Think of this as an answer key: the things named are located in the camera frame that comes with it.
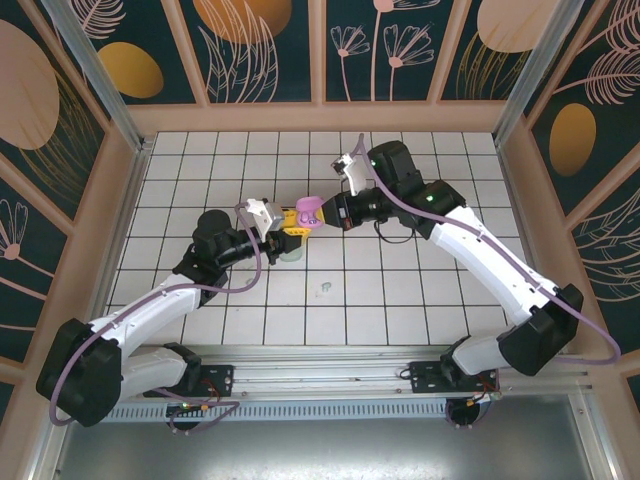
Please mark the purple earbud charging case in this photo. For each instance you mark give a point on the purple earbud charging case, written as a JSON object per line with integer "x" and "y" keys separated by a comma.
{"x": 310, "y": 204}

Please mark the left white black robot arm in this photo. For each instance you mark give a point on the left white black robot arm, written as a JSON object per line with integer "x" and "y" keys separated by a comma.
{"x": 150, "y": 305}

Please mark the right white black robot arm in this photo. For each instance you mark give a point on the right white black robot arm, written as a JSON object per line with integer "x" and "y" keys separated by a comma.
{"x": 480, "y": 255}

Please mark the grey metal sheet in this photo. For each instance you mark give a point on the grey metal sheet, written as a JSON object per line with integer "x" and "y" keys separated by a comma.
{"x": 320, "y": 450}

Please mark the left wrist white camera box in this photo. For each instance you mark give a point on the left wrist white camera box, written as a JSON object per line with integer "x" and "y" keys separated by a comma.
{"x": 265, "y": 212}

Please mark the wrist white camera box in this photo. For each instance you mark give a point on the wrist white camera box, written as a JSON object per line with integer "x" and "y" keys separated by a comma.
{"x": 357, "y": 180}
{"x": 265, "y": 212}

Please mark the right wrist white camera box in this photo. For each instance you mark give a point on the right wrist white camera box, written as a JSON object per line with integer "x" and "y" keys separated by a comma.
{"x": 357, "y": 180}

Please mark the aluminium side rail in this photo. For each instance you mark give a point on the aluminium side rail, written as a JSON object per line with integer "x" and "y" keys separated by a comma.
{"x": 522, "y": 215}
{"x": 125, "y": 215}

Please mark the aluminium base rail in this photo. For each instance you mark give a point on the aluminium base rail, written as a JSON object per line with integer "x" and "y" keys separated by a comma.
{"x": 320, "y": 370}

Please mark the aluminium frame post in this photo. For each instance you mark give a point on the aluminium frame post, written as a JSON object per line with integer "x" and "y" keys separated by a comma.
{"x": 535, "y": 75}
{"x": 100, "y": 75}

